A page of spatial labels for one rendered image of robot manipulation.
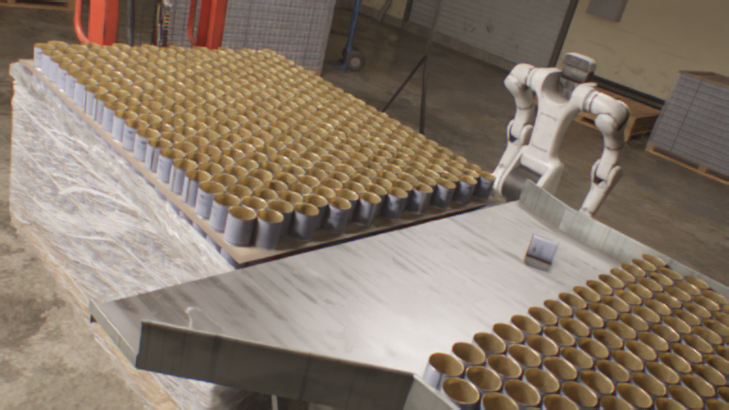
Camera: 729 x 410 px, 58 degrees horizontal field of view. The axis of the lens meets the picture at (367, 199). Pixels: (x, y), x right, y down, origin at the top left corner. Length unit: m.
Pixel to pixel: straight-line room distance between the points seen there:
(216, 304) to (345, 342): 0.28
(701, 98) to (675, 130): 0.46
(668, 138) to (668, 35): 2.25
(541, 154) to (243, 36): 4.69
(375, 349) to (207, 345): 0.37
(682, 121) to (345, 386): 7.82
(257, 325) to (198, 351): 0.21
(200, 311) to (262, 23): 5.92
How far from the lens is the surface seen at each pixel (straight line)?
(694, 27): 10.55
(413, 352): 1.42
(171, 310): 1.40
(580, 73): 2.84
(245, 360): 1.20
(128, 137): 2.05
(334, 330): 1.42
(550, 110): 2.81
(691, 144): 8.76
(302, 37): 7.53
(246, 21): 7.03
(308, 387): 1.23
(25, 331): 3.13
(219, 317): 1.39
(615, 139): 2.79
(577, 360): 1.50
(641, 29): 10.81
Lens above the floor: 1.88
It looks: 23 degrees down
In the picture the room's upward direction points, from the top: 14 degrees clockwise
